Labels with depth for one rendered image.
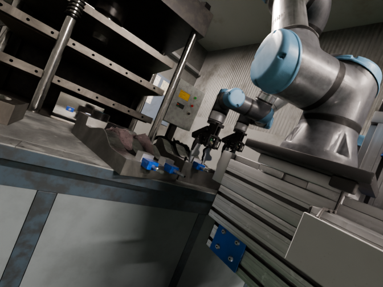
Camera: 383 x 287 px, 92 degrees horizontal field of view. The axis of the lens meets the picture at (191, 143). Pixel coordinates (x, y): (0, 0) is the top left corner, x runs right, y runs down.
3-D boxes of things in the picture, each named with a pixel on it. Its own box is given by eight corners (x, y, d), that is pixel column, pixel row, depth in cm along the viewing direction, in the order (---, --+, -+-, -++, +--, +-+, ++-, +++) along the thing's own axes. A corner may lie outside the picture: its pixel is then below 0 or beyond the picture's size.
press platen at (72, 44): (162, 96, 154) (164, 90, 154) (-26, -4, 93) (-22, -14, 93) (138, 95, 215) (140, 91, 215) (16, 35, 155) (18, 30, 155)
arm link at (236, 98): (257, 95, 71) (244, 99, 82) (231, 82, 69) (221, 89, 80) (249, 114, 71) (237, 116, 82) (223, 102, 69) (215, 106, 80)
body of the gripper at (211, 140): (204, 146, 79) (215, 120, 79) (194, 142, 86) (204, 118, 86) (217, 151, 83) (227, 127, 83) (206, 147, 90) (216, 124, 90)
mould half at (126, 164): (175, 181, 77) (185, 157, 77) (119, 175, 57) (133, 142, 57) (119, 145, 109) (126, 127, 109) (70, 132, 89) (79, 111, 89)
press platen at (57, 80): (151, 124, 154) (153, 118, 154) (-45, 41, 93) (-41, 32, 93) (130, 115, 216) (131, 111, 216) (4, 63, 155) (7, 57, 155)
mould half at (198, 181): (218, 190, 96) (228, 166, 96) (177, 180, 82) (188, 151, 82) (175, 162, 138) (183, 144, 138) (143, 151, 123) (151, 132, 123)
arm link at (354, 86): (378, 134, 37) (404, 72, 37) (325, 106, 35) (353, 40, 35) (326, 132, 49) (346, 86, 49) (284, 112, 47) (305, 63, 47)
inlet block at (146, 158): (165, 181, 60) (171, 166, 60) (154, 180, 56) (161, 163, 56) (143, 166, 68) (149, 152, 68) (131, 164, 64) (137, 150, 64)
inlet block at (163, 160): (186, 184, 68) (191, 170, 68) (176, 183, 64) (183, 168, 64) (163, 169, 76) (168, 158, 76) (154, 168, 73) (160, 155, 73)
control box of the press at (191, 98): (149, 234, 179) (207, 93, 179) (118, 232, 163) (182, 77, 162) (142, 221, 198) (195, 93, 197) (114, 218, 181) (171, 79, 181)
